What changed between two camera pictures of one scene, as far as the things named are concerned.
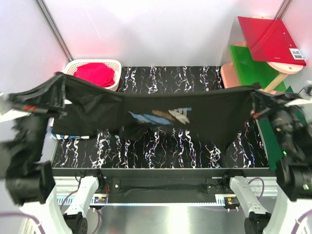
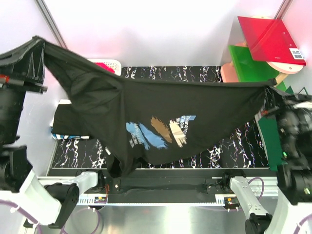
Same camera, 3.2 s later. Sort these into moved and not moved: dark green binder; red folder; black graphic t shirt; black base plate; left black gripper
Moved: black graphic t shirt; left black gripper
Not moved: red folder; black base plate; dark green binder
